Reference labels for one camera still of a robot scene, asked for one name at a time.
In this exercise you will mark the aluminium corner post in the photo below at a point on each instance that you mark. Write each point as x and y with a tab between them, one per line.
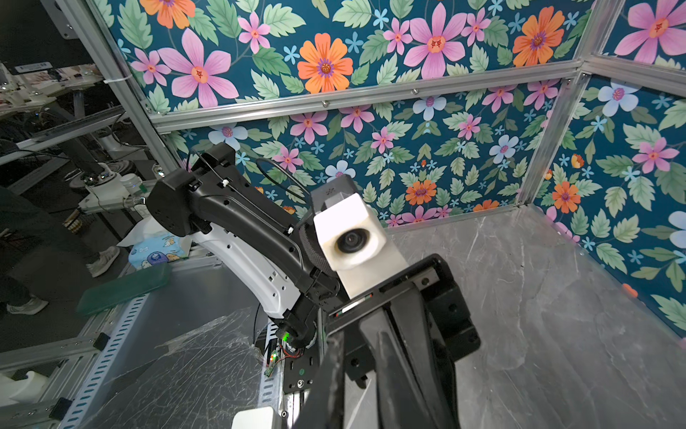
600	24

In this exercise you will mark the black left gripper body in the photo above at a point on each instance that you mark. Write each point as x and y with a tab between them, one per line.
449	316

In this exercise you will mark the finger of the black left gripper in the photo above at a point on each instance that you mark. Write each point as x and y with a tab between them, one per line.
414	389

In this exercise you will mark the white box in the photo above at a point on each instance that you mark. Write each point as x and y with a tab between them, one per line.
259	418

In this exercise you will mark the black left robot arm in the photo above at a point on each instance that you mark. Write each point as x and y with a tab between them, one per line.
214	193

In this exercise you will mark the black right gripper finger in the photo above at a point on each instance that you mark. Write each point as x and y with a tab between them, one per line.
324	407

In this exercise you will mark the green flat tray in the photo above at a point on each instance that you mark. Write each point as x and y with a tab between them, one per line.
111	294

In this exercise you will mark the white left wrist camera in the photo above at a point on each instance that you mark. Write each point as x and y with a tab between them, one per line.
355	245

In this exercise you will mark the tissue box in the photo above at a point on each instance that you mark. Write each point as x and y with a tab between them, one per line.
151	244

